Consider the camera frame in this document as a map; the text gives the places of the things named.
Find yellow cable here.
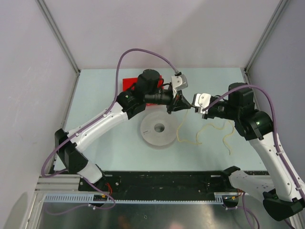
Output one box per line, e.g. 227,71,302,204
175,107,237,156

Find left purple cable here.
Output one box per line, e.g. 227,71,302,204
41,48,182,216

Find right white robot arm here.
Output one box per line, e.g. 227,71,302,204
193,83,305,221

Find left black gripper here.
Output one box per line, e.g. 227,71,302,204
144,89,191,115

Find left aluminium frame post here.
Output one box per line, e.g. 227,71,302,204
35,0,81,74

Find grey slotted cable duct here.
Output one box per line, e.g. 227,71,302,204
44,192,239,205

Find right aluminium frame post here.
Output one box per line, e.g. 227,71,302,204
244,0,291,74

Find white plastic spool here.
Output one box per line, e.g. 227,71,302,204
140,111,178,148

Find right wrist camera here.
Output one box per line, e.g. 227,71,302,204
192,93,211,115

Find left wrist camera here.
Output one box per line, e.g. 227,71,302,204
171,74,188,92

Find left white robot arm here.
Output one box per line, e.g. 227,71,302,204
55,69,192,191

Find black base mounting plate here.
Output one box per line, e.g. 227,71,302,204
78,171,239,201

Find aluminium frame post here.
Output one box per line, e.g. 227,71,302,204
35,0,81,74
244,0,291,74

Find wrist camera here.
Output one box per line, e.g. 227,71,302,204
171,74,188,92
192,93,211,115

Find red two-compartment bin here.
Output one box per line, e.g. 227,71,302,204
117,73,164,111

